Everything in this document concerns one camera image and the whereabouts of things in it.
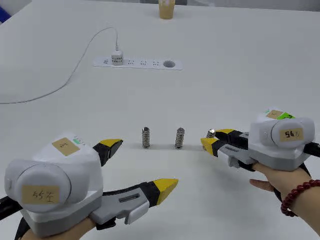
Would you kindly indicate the person's right hand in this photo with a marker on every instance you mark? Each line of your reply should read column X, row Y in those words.
column 282, row 180

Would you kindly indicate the metal coil spring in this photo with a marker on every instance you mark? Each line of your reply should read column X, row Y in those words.
column 179, row 138
column 210, row 133
column 145, row 138

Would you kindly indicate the white charger adapter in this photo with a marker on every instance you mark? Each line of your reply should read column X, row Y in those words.
column 117, row 58

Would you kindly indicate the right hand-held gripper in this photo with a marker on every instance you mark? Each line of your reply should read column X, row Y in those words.
column 277, row 145

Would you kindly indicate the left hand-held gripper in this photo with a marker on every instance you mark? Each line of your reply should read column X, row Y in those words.
column 62, row 170

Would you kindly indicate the person's left hand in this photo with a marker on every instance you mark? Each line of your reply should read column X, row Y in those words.
column 72, row 230

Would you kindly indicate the blue object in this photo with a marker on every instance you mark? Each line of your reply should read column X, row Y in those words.
column 3, row 15

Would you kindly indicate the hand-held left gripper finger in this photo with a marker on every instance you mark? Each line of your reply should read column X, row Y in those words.
column 140, row 197

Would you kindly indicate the beige paper cup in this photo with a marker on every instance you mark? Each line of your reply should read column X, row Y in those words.
column 166, row 10

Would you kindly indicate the white power strip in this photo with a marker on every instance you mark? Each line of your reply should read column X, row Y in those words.
column 147, row 63

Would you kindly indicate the person's right forearm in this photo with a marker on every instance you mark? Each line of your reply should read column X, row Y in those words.
column 308, row 217

